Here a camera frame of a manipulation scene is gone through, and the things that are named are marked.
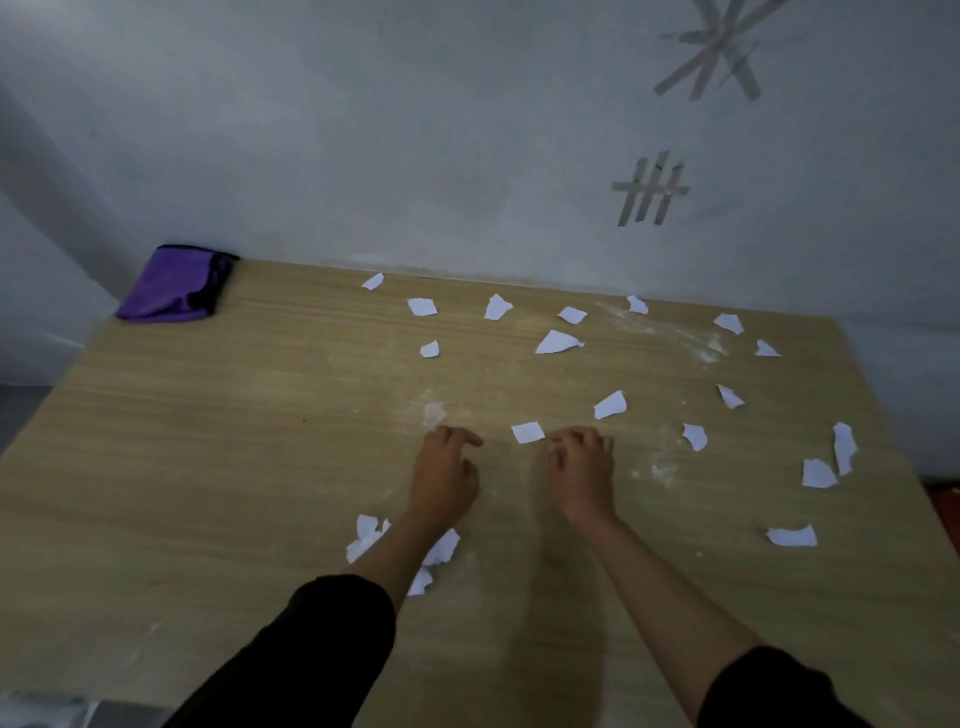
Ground person's right forearm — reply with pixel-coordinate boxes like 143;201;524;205
577;513;876;728

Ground grid of grey tape strips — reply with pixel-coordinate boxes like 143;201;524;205
610;150;691;228

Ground crossed grey tape strips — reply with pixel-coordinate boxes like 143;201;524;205
652;0;790;103

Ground person's right hand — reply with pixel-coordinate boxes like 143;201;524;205
545;426;618;531

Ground scattered white paper scraps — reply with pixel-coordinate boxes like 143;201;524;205
345;271;860;598

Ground person's left forearm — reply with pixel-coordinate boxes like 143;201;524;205
163;511;453;728

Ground person's left hand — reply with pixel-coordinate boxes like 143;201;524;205
408;425;485;529

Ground purple fabric pouch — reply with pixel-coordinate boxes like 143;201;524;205
115;244;241;324

